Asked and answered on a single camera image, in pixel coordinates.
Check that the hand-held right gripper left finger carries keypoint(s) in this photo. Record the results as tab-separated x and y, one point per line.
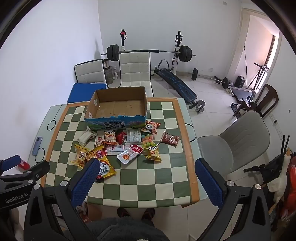
85	179

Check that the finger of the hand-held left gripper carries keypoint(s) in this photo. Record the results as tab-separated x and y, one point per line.
34	171
10	162

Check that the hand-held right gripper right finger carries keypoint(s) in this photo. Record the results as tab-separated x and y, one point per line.
208	183

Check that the yellow black snack packet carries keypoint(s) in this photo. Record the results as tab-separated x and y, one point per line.
106	169

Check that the yellow chips packet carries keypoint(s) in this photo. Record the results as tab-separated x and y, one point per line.
79	154

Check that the orange yellow snack packet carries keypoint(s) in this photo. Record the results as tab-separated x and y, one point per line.
92	154

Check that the red white-lettered snack packet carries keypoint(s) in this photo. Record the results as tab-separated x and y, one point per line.
101	154

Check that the small red white snack packet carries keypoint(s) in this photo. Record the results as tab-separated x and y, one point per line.
100	141

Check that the red white long snack packet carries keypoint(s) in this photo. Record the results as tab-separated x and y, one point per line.
115	150

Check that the white wafer snack packet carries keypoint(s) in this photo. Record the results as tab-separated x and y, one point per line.
86	137

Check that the small panda snack packet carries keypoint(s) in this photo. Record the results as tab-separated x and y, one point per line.
109	136

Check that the white tray packet red label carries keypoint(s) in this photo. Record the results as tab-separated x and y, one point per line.
129	154

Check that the plain red snack packet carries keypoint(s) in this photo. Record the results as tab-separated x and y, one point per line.
120	138

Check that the dark brown snack packet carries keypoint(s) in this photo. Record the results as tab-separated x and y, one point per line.
169	138

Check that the cardboard box with blue print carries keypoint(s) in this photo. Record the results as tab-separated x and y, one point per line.
111	124

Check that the yellow panda snack packet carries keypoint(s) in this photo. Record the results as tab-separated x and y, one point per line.
153	153

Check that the white green printed snack packet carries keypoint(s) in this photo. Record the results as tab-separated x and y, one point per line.
133	136

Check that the colourful candy packet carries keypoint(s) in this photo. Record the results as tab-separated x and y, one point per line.
147	139

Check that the orange panda snack packet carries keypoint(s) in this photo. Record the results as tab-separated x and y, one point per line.
150	127

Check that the red soda can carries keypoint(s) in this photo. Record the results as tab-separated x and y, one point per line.
23	164

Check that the blue smartphone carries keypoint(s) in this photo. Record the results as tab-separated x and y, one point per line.
37	146

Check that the red white packaging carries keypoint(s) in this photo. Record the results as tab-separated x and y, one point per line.
82	212

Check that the person's left shoe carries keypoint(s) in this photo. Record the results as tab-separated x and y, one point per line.
123	212

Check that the person's shoe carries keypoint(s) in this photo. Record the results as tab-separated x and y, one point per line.
148	213
123	212

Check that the grey shell chair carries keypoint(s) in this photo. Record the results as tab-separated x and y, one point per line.
242	139

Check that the green checkered tablecloth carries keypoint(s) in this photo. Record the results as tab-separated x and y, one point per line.
148	176

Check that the person's right shoe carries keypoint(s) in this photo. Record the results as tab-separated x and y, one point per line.
148	213

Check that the person's dark grey clothing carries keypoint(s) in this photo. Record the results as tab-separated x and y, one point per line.
129	231

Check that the white goose plush toy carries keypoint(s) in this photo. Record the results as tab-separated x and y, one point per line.
277	183

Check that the metal dumbbell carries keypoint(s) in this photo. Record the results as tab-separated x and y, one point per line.
200	105

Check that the black perforated metal bar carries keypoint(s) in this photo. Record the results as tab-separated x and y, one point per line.
235	110

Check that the red orange bag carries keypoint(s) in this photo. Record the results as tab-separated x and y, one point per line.
290	197

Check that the black router antennas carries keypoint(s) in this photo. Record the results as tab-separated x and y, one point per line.
283	146

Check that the blue folded mat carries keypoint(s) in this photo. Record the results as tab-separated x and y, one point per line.
81	92

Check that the grey treadmill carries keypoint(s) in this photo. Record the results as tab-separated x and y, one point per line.
241	90

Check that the blue black sit-up bench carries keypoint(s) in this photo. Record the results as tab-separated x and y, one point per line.
178	83

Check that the brown wooden chair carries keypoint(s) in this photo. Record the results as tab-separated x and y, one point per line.
270	97

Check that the black speaker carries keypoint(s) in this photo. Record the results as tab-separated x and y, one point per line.
240	81

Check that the white padded chair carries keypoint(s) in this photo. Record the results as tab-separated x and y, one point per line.
90	73
134	67

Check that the clear plastic water jug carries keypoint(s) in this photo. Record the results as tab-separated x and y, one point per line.
108	75

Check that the short barbell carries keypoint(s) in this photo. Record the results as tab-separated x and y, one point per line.
194	74

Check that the white barbell rack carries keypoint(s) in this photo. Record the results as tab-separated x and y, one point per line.
177	62

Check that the long barbell with black plates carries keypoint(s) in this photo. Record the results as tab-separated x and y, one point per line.
182	53

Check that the beige door frame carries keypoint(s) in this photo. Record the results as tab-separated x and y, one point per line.
245	34

